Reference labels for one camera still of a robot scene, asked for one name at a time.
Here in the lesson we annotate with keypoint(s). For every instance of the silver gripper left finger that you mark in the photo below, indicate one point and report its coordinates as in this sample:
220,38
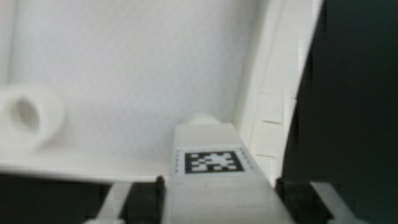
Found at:
133,203

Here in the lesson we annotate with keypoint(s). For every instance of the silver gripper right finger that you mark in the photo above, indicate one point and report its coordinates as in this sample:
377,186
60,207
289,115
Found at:
313,202

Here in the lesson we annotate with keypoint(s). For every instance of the white desk top tray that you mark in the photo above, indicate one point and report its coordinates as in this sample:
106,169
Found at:
146,76

